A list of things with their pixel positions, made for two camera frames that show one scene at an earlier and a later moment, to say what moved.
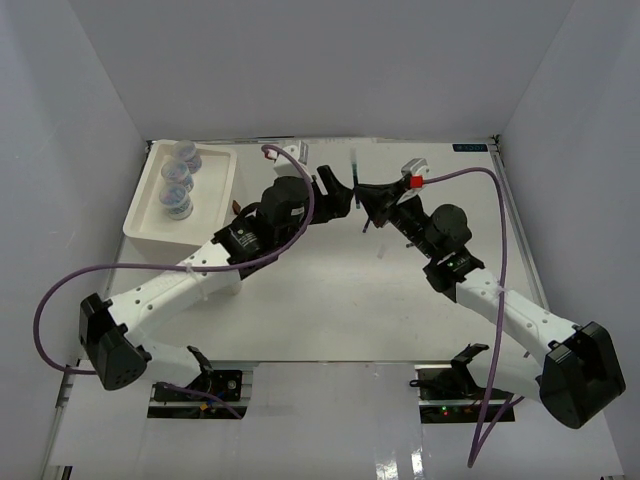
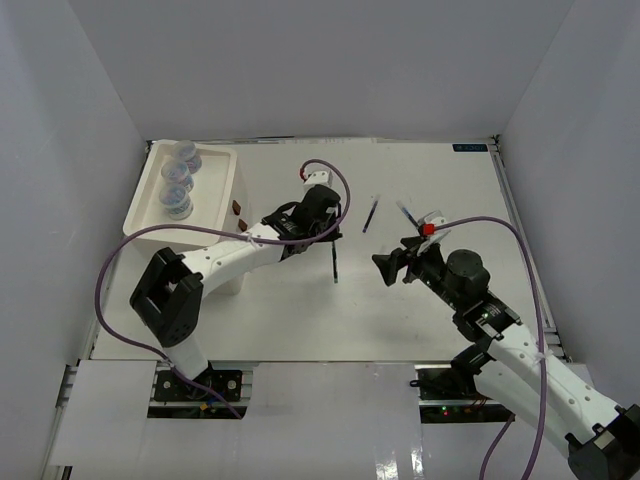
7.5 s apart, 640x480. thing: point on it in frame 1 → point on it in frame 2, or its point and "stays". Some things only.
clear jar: x=176 y=200 stays
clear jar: x=185 y=151 stays
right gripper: x=378 y=200 → x=390 y=264
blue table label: x=470 y=147 stays
